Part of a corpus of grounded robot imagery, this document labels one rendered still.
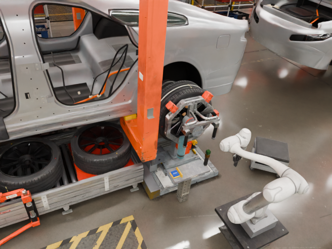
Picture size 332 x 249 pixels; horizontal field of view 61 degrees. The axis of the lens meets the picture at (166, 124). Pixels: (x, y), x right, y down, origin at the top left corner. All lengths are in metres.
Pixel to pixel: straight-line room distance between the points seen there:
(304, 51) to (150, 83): 3.11
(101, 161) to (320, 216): 2.49
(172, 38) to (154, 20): 0.79
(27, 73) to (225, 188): 2.43
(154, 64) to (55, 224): 1.89
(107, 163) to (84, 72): 1.23
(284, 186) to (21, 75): 2.22
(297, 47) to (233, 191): 2.55
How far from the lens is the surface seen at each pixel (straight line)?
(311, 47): 4.91
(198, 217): 3.19
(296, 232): 3.46
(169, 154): 3.43
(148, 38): 2.17
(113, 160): 3.01
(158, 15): 2.14
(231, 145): 2.34
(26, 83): 2.71
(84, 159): 3.03
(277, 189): 2.05
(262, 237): 2.89
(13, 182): 2.97
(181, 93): 2.77
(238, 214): 2.54
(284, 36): 5.02
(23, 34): 2.58
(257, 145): 3.68
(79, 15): 4.89
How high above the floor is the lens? 2.61
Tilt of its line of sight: 38 degrees down
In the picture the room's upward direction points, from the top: 6 degrees clockwise
